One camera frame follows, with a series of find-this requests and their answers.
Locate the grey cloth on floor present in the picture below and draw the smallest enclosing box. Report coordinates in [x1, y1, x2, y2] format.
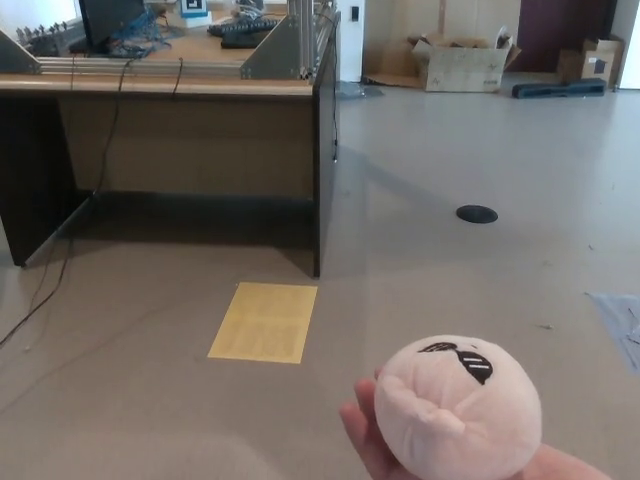
[584, 291, 640, 376]

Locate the short black keyboard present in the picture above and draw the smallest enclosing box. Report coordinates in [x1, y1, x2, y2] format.
[219, 30, 274, 50]

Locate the long black keyboard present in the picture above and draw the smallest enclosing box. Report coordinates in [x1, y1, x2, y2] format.
[207, 17, 281, 37]

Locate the pink plush dumpling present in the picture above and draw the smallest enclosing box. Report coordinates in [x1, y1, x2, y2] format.
[373, 333, 542, 475]

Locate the thin black desk-side cable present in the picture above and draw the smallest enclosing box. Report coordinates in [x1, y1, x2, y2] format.
[319, 9, 341, 164]

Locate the small printed cardboard box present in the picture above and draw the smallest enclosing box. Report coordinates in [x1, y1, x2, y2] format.
[582, 35, 626, 91]

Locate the small plain brown box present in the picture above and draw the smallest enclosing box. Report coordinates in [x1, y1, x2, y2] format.
[557, 48, 586, 85]

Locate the blue cable bundle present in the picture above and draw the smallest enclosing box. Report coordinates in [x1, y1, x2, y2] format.
[107, 7, 174, 56]

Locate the large open cardboard box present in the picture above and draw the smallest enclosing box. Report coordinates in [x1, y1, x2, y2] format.
[409, 22, 522, 94]

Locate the dark maroon door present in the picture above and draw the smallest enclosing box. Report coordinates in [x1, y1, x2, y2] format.
[509, 0, 612, 74]

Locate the row of dark metal brackets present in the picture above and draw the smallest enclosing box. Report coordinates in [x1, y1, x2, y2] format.
[14, 20, 71, 54]

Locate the black round floor cover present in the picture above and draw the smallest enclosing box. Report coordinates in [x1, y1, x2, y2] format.
[455, 204, 499, 224]

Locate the aluminium extrusion frame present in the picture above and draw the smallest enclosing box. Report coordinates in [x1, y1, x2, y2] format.
[0, 0, 341, 81]

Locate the yellow paper sheet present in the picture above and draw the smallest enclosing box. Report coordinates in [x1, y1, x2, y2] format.
[206, 281, 319, 365]

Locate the wooden desk with dark sides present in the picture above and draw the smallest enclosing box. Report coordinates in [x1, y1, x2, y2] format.
[0, 9, 342, 279]

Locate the white box with marker tag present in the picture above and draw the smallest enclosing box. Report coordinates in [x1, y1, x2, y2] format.
[177, 0, 211, 25]

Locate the flat cardboard piece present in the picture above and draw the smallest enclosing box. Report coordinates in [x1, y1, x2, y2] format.
[360, 37, 431, 90]

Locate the clear plastic bag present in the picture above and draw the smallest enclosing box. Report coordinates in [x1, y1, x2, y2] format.
[339, 79, 386, 101]

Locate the long black hanging cable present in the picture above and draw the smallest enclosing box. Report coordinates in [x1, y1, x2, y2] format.
[0, 57, 139, 349]

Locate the black monitor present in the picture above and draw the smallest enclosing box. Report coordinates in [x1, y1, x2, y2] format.
[78, 0, 149, 49]

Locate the person's right hand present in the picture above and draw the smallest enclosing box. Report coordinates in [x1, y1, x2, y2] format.
[338, 367, 615, 480]

